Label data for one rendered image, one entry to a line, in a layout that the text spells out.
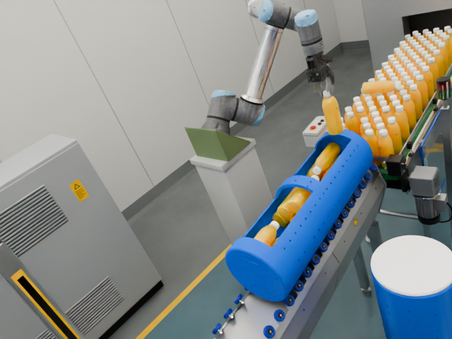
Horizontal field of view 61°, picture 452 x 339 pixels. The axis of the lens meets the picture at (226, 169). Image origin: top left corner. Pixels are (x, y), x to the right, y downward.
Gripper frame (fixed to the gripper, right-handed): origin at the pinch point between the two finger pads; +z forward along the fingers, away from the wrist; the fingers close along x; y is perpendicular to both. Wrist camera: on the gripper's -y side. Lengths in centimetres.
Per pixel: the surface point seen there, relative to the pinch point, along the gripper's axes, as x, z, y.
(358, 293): -14, 146, -2
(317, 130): -27, 36, -26
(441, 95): 34, 29, -48
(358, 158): 11.0, 31.6, 5.9
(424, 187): 29, 66, -20
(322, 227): 12, 36, 49
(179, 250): -180, 145, 11
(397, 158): 19, 46, -17
